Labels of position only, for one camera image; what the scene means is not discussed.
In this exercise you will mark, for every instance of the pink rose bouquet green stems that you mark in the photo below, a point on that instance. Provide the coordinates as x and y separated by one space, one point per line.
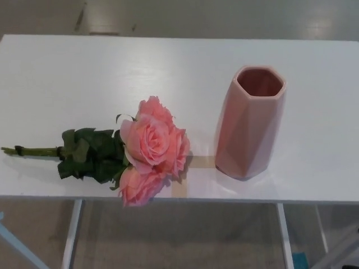
151 137

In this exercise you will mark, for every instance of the pink faceted ceramic vase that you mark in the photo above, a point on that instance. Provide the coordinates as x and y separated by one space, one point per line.
246 134

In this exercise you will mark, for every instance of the tan tape strip crosswise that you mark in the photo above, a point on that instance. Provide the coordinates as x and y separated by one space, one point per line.
202 162

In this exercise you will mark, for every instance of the white table leg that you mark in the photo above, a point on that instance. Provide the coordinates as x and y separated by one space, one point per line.
73 232
323 229
284 238

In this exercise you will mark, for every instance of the teal floor object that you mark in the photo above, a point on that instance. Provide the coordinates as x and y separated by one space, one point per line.
300 262

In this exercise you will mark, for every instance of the light blue frame bar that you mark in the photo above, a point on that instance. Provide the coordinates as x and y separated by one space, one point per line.
16 241

